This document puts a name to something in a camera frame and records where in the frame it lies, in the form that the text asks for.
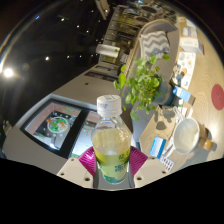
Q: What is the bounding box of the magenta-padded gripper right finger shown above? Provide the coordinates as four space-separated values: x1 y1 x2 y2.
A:
128 145 170 189

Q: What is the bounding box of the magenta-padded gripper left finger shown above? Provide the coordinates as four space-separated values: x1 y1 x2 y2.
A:
56 145 99 190

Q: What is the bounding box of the green-labelled clear drink bottle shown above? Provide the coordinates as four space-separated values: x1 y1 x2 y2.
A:
91 94 133 185

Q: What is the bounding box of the pill blister pack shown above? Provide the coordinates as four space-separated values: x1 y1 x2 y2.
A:
159 154 175 173

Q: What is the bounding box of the flat blue and white box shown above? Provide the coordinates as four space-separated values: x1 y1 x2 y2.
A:
149 135 167 159

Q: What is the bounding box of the brown paper bag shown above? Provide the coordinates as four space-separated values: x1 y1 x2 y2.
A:
143 105 183 144

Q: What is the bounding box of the window with festive decals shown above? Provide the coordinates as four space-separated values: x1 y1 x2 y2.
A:
19 98 101 160

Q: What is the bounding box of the tan mug with white inside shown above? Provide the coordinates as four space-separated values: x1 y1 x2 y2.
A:
172 117 214 156

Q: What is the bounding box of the small blue and white carton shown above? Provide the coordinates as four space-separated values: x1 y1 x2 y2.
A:
171 85 193 104

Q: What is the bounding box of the green potted plant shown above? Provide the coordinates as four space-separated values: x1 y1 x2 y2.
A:
113 53 174 123

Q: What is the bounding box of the flat round red coaster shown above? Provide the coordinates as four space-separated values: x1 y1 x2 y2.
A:
210 83 224 111

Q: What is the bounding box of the white printed leaflet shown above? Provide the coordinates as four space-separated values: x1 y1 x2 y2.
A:
176 51 197 89

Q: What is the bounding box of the group of ceiling lights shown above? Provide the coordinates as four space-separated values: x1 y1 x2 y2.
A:
1 3 111 79

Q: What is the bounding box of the grey white chevron cushion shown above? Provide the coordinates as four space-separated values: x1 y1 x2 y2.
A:
139 30 171 61

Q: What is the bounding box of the grey curved sofa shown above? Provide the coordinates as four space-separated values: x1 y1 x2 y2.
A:
119 18 181 134

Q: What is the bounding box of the white box with orange print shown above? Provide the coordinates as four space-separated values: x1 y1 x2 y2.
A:
179 34 205 55

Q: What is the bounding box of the small blue white booklet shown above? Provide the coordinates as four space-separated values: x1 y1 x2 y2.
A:
181 25 198 38

